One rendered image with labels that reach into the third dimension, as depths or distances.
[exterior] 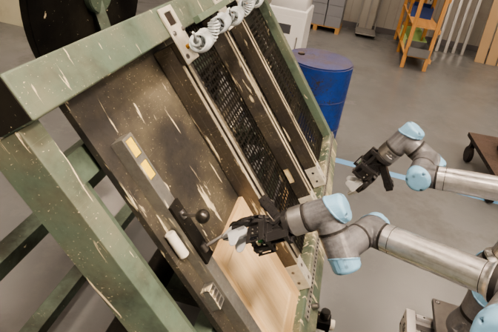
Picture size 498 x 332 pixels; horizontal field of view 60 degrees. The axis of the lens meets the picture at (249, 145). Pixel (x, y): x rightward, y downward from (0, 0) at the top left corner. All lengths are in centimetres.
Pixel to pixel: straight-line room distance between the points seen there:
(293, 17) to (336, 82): 256
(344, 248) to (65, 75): 74
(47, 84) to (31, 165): 16
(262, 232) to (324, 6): 879
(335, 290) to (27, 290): 197
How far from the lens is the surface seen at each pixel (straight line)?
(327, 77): 408
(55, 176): 94
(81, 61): 105
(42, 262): 326
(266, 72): 223
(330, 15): 977
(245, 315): 141
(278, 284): 171
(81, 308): 294
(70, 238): 102
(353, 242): 113
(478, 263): 111
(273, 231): 114
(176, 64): 147
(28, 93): 91
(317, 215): 109
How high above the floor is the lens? 223
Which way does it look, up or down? 29 degrees down
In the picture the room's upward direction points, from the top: 8 degrees clockwise
